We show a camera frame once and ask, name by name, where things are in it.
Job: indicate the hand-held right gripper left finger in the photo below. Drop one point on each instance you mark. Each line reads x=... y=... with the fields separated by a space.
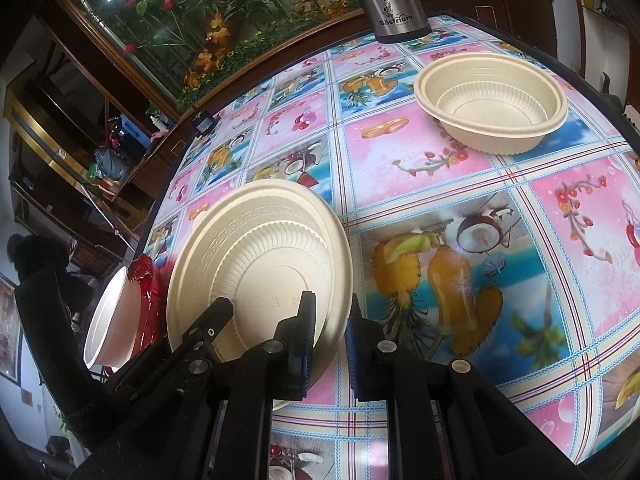
x=305 y=360

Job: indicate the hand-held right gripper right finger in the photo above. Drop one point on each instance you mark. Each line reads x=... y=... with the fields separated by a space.
x=357 y=362

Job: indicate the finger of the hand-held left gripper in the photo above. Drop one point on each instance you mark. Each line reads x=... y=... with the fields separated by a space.
x=212 y=320

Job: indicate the white bowl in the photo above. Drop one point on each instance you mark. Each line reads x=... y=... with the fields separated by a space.
x=107 y=320

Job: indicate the large red scalloped plate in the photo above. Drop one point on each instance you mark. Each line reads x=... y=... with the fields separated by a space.
x=147 y=295

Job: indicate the beige ribbed bowl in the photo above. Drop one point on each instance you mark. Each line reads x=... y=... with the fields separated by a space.
x=250 y=260
x=490 y=105

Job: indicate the printed fruit tablecloth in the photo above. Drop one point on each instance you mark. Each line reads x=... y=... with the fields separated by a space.
x=450 y=260

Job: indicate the grey bag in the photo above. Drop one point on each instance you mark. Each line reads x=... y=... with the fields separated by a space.
x=109 y=165

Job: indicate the small black box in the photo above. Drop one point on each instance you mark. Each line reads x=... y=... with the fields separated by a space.
x=202 y=122

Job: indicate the wooden cabinet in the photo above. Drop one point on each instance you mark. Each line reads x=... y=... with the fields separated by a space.
x=60 y=125

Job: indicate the steel thermos flask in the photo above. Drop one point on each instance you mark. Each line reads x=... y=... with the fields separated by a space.
x=395 y=0

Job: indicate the framed wall picture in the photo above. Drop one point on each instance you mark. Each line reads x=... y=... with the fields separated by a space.
x=9 y=327

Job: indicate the flower wall poster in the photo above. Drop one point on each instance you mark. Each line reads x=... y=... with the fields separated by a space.
x=210 y=25

